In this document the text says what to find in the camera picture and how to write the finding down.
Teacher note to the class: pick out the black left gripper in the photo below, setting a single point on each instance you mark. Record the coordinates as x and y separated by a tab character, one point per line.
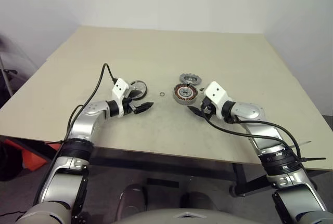
128	104

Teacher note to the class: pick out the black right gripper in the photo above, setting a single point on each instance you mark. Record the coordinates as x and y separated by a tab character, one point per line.
208	108

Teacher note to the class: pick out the silver spoked motor rotor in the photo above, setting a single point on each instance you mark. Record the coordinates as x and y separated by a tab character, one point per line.
140	86

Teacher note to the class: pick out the copper wound motor stator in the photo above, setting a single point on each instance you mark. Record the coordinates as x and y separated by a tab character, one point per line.
178	92

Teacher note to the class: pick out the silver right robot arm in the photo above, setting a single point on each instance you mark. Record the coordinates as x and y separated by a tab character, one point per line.
247	111

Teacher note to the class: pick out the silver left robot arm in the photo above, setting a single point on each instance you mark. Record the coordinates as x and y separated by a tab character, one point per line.
83	122

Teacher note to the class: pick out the black caster wheel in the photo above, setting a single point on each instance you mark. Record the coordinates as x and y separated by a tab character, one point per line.
235	190

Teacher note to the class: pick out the dark rounded robot foot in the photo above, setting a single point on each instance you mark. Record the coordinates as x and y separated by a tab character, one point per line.
199	200
132	200

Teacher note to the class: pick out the grey robot torso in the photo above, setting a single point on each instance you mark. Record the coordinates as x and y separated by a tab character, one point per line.
187	218

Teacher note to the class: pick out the orange object under table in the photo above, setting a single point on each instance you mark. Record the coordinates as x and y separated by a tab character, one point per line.
31	159

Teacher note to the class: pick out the black bag under table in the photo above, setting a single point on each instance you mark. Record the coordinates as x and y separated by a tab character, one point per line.
10	164

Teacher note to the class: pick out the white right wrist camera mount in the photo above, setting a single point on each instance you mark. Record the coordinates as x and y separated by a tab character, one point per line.
216	91

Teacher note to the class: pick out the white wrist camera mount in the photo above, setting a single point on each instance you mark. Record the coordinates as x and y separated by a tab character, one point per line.
216	91
120	86

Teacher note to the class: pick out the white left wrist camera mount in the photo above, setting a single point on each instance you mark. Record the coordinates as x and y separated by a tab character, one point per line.
120	86

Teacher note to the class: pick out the black table frame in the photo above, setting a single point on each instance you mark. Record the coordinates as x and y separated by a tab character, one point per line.
156	161

